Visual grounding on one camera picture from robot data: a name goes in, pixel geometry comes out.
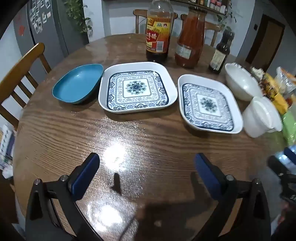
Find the cluster of fridge photo magnets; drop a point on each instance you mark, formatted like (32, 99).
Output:
(39, 16)

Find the yellow snack bag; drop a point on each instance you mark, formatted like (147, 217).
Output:
(274, 90)

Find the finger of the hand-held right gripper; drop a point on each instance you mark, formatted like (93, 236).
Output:
(291, 153)
(276, 165)

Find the trailing green shelf plant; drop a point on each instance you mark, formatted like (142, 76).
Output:
(227, 18)

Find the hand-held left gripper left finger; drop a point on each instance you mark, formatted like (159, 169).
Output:
(81, 178)

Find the dark wall switch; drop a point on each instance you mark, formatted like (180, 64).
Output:
(256, 27)

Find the dark vinegar bottle yellow cap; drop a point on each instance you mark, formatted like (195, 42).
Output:
(157, 34)

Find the small patterned square plate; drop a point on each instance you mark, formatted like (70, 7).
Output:
(208, 104)

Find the grey refrigerator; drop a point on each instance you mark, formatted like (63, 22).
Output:
(55, 34)

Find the white puffed snack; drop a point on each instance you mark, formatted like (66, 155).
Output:
(256, 71)

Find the row of shelf jars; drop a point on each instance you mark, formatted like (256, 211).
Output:
(212, 4)

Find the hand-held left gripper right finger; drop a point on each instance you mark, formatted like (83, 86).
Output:
(208, 176)

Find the wooden chair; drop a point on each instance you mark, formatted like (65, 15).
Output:
(211, 27)
(20, 67)
(141, 22)

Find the white plastic bag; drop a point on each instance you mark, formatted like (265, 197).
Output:
(286, 78)

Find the red round fridge sticker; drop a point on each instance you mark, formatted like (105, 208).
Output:
(19, 18)

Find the small white bowl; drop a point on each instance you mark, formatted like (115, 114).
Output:
(251, 124)
(270, 115)

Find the brown wooden door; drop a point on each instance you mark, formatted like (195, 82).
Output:
(266, 44)

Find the large patterned square plate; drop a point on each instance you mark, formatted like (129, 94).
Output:
(136, 87)

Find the pile of cardboard boxes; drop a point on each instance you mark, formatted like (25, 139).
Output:
(5, 148)

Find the red sauce glass bottle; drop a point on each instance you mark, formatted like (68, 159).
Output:
(189, 41)

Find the small dark soy sauce bottle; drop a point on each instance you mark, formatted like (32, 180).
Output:
(220, 55)

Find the blue bowl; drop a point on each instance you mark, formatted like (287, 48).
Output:
(76, 81)

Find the wooden wall shelf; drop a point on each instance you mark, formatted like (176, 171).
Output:
(215, 10)

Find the red square fridge sticker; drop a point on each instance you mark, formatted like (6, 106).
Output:
(21, 30)

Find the large white bowl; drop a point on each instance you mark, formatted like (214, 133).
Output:
(242, 83)

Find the green plastic bag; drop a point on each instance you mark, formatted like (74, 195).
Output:
(290, 127)

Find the hanging green plant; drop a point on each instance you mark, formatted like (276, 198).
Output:
(77, 16)

